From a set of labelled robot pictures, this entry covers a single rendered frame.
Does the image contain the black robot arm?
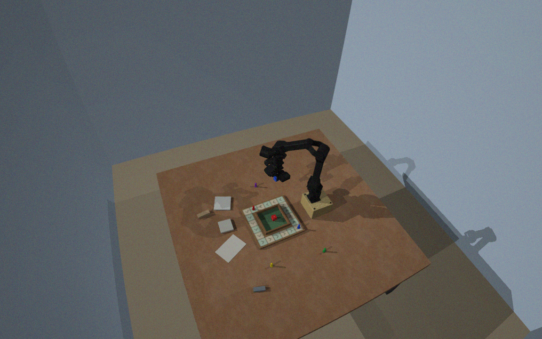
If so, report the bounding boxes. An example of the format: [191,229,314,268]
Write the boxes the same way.
[260,138,330,203]

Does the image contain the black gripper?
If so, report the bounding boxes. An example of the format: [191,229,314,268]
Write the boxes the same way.
[264,158,290,182]

